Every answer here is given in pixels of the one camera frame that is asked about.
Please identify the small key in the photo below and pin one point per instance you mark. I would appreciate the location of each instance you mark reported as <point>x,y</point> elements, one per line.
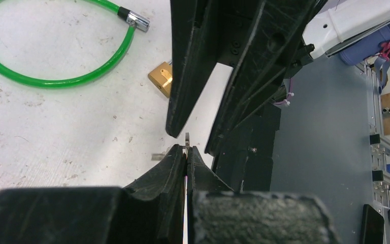
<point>184,148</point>

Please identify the long-shackle brass padlock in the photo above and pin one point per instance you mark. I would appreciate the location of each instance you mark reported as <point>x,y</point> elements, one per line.
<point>162,77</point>

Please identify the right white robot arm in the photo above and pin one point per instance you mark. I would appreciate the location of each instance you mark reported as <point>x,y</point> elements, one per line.
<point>329,30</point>

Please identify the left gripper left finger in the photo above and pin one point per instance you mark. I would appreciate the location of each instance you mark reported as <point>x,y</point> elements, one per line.
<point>148,210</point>

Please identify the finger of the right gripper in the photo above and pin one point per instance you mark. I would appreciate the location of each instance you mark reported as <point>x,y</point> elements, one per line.
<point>199,42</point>
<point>274,50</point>

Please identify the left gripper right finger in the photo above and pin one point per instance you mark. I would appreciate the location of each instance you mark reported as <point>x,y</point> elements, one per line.
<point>217,214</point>

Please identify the green cable lock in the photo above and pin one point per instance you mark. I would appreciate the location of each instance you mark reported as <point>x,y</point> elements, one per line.
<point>134,21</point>

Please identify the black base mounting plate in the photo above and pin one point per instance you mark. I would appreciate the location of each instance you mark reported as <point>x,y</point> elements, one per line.
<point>245,161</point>

